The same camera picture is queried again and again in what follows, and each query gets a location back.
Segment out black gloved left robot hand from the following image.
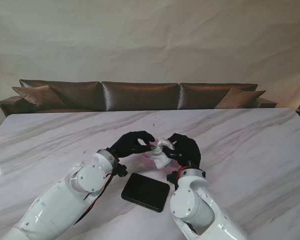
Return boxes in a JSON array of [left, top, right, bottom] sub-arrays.
[[111, 131, 156, 159]]

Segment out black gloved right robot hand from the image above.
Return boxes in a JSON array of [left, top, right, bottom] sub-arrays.
[[162, 133, 202, 170]]

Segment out pink tissue box cover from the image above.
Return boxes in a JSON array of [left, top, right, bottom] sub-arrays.
[[141, 152, 176, 170]]

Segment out printed tissue pack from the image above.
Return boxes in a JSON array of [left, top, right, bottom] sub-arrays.
[[149, 136, 177, 169]]

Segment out black tissue box base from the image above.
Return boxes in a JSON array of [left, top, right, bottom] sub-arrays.
[[121, 172, 170, 213]]

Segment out brown leather sofa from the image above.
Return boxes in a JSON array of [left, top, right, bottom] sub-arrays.
[[0, 79, 278, 118]]

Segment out brown throw pillow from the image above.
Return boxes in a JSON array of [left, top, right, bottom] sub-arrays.
[[214, 87, 267, 109], [11, 85, 66, 107]]

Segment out beige wrinkled backdrop cloth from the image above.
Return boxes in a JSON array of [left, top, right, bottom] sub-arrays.
[[0, 0, 300, 118]]

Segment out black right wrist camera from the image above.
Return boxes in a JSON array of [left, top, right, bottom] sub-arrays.
[[166, 171, 180, 185]]

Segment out red and black arm cables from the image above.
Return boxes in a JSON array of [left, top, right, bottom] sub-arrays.
[[83, 159, 119, 218]]

